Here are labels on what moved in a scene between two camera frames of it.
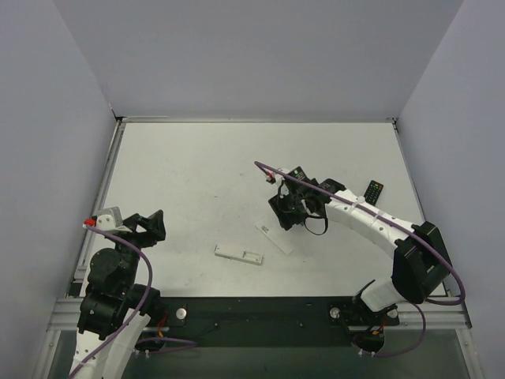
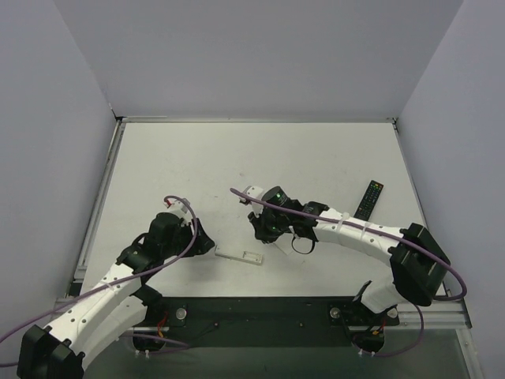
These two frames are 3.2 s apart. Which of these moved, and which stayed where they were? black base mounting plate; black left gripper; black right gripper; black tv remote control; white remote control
Moved: black left gripper; black right gripper
Stayed: black base mounting plate; white remote control; black tv remote control
